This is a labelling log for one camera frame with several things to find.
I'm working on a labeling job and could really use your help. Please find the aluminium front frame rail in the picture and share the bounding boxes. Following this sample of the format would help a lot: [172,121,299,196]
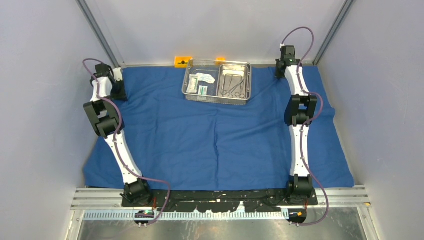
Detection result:
[71,186,372,221]

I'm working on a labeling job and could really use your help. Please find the steel surgical scissors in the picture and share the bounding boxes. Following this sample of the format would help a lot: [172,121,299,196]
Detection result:
[220,74,234,97]

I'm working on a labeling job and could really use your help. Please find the wire mesh instrument basket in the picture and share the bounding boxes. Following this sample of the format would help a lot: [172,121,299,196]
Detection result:
[181,59,252,105]

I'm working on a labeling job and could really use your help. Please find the green white small packet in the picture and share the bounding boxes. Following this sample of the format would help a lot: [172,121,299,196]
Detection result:
[198,85,208,96]

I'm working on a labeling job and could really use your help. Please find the large orange plastic block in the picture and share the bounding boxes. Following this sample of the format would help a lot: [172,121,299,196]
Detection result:
[174,56,192,68]

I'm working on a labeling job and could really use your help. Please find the blue surgical drape cloth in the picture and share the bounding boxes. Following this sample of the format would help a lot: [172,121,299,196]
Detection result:
[83,66,355,191]

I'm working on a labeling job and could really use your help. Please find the small orange plastic block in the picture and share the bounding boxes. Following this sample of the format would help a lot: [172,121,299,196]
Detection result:
[215,57,226,65]

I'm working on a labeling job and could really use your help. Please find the steel surgical forceps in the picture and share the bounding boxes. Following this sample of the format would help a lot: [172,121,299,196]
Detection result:
[228,78,245,98]

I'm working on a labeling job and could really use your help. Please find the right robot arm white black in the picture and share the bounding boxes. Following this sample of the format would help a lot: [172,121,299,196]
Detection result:
[275,44,318,205]

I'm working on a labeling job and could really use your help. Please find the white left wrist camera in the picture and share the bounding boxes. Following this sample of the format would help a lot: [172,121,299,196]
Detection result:
[113,67,124,82]

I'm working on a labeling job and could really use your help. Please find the clear plastic packet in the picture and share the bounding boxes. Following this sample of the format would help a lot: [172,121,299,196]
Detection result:
[195,72,216,84]

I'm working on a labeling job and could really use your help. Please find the white sterile pouch packet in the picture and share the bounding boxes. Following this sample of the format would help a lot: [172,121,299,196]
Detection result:
[186,74,199,94]

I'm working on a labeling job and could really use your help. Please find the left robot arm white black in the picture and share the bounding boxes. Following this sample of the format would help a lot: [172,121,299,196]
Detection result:
[83,60,154,207]

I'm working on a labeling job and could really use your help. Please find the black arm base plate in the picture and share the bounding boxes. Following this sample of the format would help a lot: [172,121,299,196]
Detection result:
[121,188,318,213]

